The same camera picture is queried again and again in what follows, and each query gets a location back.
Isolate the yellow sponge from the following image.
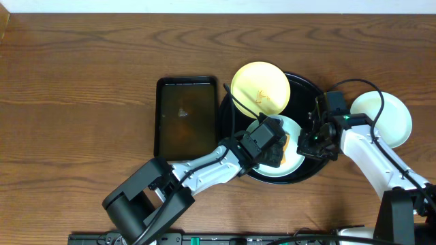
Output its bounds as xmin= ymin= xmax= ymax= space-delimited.
xmin=280 ymin=133 xmax=290 ymax=165

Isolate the light blue plate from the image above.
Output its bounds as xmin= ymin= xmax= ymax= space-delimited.
xmin=254 ymin=115 xmax=305 ymax=178
xmin=350 ymin=91 xmax=412 ymax=148

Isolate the light blue front plate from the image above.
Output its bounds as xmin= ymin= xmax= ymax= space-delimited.
xmin=350 ymin=91 xmax=412 ymax=148

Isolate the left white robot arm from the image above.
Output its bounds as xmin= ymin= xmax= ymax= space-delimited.
xmin=102 ymin=135 xmax=286 ymax=244

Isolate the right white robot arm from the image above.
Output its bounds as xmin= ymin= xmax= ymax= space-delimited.
xmin=297 ymin=102 xmax=435 ymax=244

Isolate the round black serving tray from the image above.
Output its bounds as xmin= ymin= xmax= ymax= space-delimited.
xmin=217 ymin=73 xmax=329 ymax=184

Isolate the black rectangular water tray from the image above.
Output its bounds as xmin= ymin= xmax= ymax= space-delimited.
xmin=153 ymin=76 xmax=218 ymax=161

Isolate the yellow plate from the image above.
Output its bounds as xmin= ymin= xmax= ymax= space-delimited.
xmin=230 ymin=61 xmax=291 ymax=116

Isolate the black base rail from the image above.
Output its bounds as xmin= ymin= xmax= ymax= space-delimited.
xmin=67 ymin=231 xmax=345 ymax=245

